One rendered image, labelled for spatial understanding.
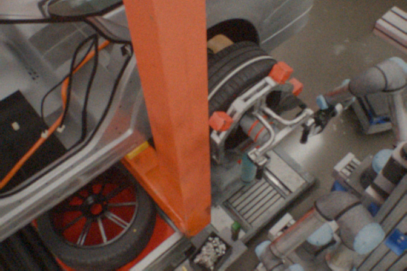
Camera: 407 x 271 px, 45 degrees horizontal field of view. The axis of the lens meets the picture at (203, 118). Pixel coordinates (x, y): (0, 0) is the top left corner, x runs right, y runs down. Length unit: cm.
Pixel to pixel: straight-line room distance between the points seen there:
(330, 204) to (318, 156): 175
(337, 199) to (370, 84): 66
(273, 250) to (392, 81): 92
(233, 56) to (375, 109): 131
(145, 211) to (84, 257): 40
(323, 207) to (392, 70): 77
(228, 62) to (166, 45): 115
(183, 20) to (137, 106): 118
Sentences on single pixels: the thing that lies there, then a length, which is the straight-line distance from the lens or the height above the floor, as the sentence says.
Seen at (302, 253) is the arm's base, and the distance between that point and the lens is 233.
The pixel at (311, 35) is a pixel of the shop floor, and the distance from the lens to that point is 420.
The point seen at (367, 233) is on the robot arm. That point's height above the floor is 146.
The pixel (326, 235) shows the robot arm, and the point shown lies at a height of 105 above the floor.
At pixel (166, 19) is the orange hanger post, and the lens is 125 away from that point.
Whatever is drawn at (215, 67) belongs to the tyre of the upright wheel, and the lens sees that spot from 242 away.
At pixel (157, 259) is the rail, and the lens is 284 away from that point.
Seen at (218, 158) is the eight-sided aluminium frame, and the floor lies 80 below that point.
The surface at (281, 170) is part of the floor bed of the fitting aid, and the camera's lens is 336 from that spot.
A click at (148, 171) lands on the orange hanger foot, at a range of 269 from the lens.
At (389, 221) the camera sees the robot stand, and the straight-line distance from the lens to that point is 201.
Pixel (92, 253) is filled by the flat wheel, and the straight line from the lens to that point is 276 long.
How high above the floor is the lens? 306
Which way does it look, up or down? 57 degrees down
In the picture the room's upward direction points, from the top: 3 degrees counter-clockwise
